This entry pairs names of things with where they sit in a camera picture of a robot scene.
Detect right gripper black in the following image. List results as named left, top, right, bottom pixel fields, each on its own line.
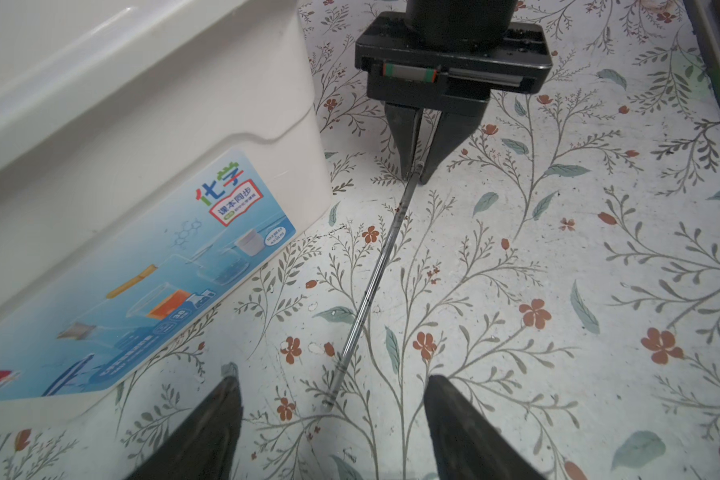
left=354, top=0, right=553, bottom=185

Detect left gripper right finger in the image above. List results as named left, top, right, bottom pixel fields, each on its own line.
left=423, top=375, right=544, bottom=480

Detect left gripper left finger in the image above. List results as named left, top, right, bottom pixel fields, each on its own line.
left=129, top=376, right=243, bottom=480

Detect white plastic bin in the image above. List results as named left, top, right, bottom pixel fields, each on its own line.
left=0, top=1, right=331, bottom=435

